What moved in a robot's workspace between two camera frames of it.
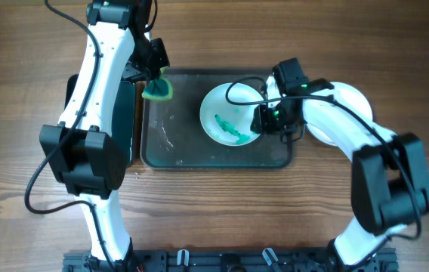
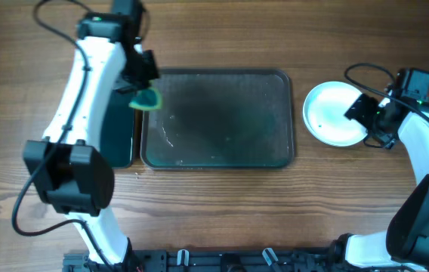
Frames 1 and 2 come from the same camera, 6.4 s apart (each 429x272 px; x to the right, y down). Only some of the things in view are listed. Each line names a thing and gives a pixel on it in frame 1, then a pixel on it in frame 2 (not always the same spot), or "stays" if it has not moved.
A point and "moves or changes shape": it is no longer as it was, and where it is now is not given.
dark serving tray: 172,136 stays
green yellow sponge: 159,88 to 148,98
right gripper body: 259,120 to 360,108
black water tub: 123,117 stays
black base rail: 226,260 stays
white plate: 226,113 moves or changes shape
